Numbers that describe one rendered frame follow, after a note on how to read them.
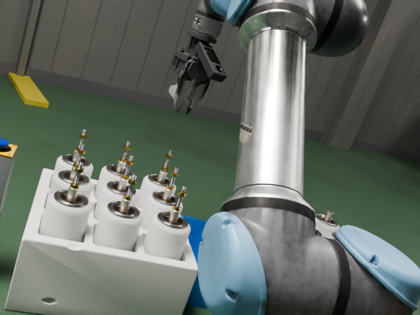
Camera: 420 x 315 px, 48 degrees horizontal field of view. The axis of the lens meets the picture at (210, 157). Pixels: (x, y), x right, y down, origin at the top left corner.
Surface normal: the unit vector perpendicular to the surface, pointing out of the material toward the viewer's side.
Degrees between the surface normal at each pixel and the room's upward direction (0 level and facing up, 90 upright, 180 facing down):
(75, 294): 90
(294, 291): 71
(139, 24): 90
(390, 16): 90
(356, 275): 43
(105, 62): 90
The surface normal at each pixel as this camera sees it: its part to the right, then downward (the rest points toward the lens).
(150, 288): 0.22, 0.35
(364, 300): 0.29, -0.03
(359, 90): 0.50, 0.40
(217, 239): -0.93, -0.13
